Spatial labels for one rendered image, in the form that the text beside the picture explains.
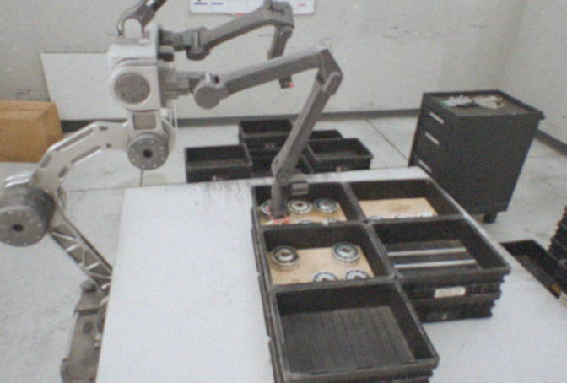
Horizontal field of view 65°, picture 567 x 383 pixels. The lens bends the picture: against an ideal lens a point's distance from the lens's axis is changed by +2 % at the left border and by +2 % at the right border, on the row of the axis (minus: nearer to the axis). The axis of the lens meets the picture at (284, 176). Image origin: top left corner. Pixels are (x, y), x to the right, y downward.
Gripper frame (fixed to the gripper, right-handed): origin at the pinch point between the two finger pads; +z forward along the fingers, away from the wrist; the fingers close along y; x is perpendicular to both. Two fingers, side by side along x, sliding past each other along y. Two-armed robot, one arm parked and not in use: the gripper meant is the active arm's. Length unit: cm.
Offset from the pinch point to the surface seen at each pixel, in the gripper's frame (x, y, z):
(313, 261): -8.5, -17.5, 4.1
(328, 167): -63, 98, 34
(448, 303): -46, -44, 7
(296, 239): -4.1, -10.2, -0.9
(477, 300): -57, -45, 7
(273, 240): 4.1, -9.2, -0.8
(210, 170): 12, 101, 30
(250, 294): 14.0, -15.5, 17.1
